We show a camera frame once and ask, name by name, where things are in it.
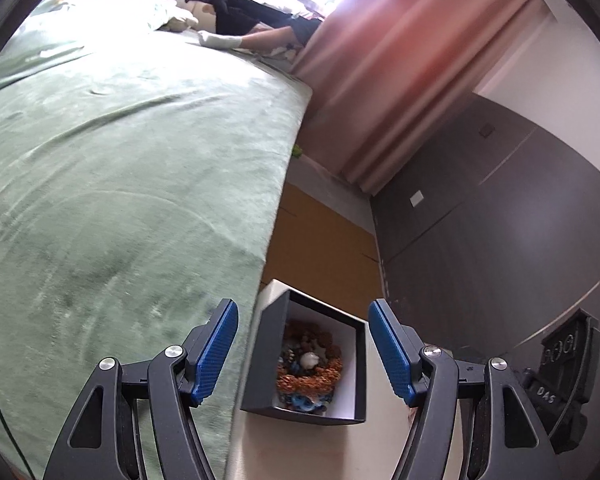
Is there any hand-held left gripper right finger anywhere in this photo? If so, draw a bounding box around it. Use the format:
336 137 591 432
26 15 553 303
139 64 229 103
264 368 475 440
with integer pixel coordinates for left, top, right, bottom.
368 298 563 480

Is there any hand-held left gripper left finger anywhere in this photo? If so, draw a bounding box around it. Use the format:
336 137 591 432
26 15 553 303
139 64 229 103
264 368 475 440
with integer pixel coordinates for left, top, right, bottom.
42 298 240 480

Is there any black jewelry box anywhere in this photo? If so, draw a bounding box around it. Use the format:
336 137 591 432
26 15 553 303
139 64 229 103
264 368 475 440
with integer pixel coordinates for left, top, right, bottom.
240 287 368 426

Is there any brown bead bracelet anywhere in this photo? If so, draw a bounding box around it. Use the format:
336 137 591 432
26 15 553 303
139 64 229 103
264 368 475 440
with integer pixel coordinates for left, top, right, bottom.
275 319 345 396

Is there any blue figure charm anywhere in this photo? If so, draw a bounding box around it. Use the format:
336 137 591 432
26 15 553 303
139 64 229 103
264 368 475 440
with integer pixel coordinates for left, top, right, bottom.
280 392 333 413

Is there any flattened cardboard sheet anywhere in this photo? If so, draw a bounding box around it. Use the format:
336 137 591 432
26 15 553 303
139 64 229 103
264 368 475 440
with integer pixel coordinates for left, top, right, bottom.
262 182 383 321

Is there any dark grey wardrobe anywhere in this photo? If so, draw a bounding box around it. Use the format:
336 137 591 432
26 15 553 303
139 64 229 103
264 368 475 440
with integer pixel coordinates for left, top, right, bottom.
370 91 600 411

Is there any green blanket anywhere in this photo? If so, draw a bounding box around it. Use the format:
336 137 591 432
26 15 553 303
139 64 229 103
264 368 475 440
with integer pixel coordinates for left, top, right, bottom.
0 0 313 480

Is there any wide pink curtain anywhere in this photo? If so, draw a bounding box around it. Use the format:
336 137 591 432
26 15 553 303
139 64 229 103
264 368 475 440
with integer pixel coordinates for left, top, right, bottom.
290 0 551 196

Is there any cream pillow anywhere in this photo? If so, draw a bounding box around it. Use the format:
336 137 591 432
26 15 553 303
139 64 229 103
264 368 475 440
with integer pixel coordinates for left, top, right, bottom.
167 10 201 31

